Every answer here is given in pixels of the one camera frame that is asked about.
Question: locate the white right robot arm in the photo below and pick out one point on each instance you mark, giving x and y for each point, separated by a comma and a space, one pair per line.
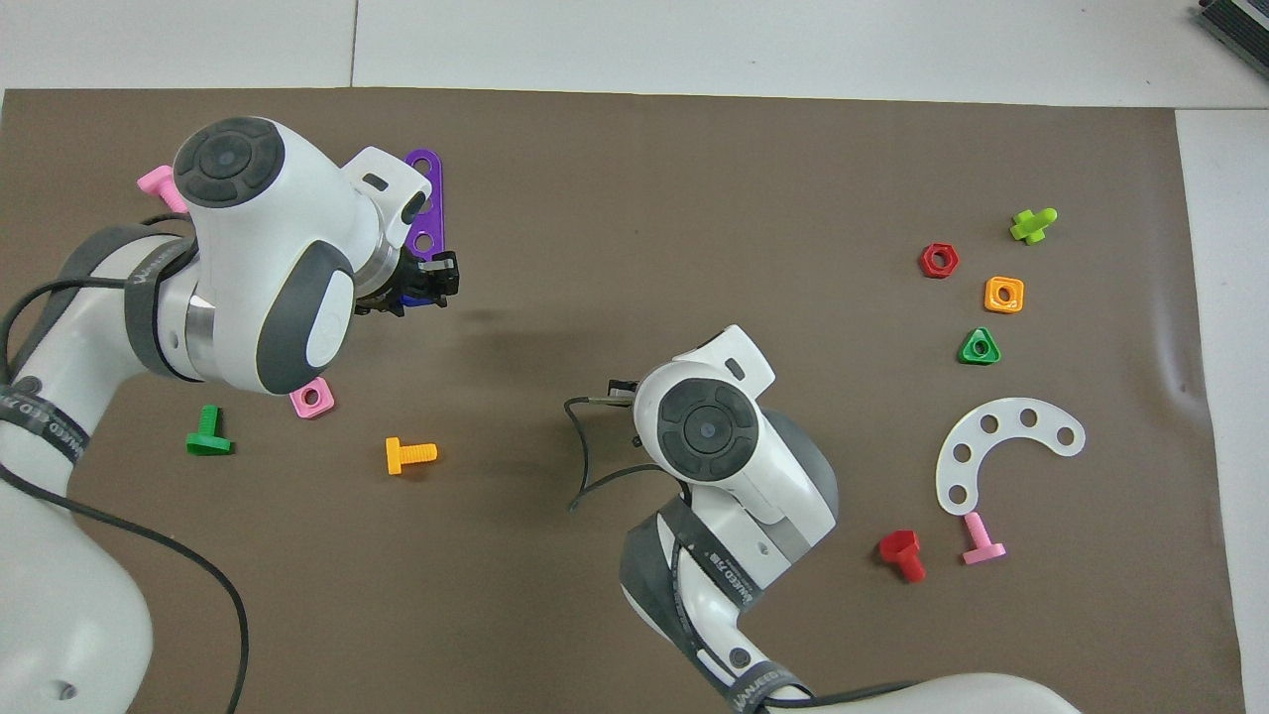
753, 476

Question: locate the lime green toy screw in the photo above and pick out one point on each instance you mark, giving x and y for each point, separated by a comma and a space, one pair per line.
1031, 227

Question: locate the green triangle toy nut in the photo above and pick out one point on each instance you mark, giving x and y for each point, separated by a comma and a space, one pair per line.
968, 356

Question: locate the black ribbed device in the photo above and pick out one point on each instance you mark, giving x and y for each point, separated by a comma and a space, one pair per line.
1239, 25

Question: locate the orange square toy nut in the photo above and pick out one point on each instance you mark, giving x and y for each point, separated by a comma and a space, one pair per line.
991, 302

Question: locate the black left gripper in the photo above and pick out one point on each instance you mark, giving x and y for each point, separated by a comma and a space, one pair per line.
392, 297

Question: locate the red toy screw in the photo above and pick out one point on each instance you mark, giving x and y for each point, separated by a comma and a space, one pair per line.
899, 545

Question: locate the pink toy screw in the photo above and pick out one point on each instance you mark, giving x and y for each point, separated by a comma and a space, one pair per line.
981, 545
157, 181

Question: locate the blue square toy nut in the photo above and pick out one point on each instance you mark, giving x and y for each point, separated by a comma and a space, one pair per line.
421, 296

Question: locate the brown table mat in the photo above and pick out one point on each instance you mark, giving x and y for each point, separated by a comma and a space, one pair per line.
615, 248

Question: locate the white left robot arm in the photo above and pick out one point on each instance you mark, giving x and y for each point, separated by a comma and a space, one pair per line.
248, 248

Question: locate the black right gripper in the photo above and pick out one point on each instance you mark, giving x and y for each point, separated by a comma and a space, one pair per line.
623, 391

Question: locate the red hexagon toy nut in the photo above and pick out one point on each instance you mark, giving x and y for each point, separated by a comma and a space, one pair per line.
949, 268

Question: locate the white curved strip with holes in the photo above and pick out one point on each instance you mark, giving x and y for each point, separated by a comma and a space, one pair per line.
958, 474

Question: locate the orange toy screw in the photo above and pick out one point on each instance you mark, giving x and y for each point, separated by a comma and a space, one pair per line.
397, 456

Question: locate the pink square toy nut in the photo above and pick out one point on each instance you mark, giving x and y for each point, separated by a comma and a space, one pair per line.
325, 405

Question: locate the purple four-hole strip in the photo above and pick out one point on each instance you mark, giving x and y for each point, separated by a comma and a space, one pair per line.
434, 220

